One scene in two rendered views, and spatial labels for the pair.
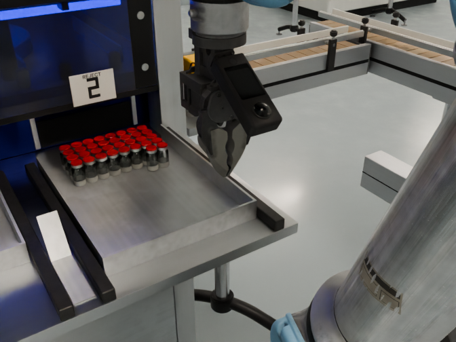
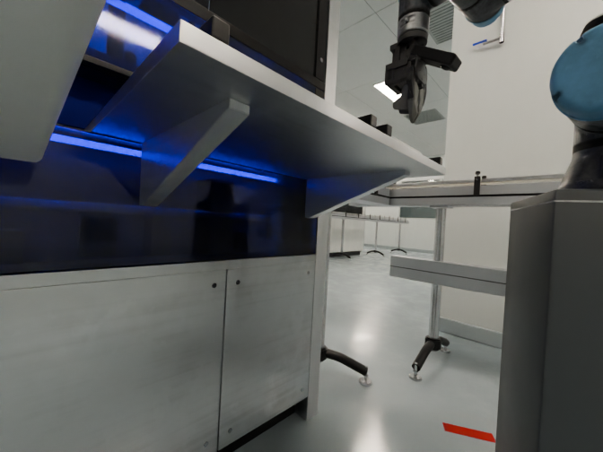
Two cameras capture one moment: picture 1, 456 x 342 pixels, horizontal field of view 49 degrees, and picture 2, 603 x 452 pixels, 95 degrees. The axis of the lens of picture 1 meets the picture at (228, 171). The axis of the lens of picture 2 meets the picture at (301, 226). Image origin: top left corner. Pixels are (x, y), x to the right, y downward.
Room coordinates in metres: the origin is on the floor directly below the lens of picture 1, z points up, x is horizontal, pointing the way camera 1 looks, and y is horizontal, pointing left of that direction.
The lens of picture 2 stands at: (0.02, 0.42, 0.71)
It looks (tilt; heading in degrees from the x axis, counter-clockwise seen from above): 1 degrees down; 347
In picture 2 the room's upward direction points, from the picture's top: 3 degrees clockwise
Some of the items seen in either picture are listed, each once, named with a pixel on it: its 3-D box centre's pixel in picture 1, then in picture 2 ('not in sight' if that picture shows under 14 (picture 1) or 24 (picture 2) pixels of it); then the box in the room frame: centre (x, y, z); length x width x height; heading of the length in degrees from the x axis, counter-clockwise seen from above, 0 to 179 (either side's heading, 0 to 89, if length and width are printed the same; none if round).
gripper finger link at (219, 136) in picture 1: (210, 146); (404, 103); (0.65, 0.03, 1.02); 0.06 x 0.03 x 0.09; 33
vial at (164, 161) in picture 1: (163, 155); not in sight; (0.84, 0.12, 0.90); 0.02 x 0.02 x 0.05
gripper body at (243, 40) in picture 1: (216, 74); (407, 65); (0.66, 0.02, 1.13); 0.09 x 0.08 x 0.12; 33
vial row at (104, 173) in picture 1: (119, 161); not in sight; (0.82, 0.20, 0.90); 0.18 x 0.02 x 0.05; 123
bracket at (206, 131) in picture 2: not in sight; (181, 167); (0.52, 0.51, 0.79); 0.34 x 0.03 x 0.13; 33
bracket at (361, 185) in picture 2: not in sight; (350, 197); (0.80, 0.09, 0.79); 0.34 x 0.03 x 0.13; 33
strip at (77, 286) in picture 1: (64, 254); not in sight; (0.54, 0.23, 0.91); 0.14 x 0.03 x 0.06; 33
